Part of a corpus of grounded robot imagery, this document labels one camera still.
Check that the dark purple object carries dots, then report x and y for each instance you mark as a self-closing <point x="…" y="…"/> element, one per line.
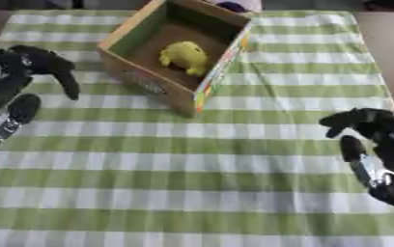
<point x="232" y="6"/>

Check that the tan cardboard box green inside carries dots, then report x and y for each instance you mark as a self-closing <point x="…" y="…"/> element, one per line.
<point x="175" y="54"/>

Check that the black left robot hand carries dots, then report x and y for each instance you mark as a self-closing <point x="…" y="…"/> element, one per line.
<point x="14" y="64"/>

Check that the yellow soft toy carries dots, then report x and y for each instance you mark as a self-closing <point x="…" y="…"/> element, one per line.
<point x="184" y="57"/>

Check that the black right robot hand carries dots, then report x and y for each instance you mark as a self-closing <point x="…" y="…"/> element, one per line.
<point x="386" y="135"/>

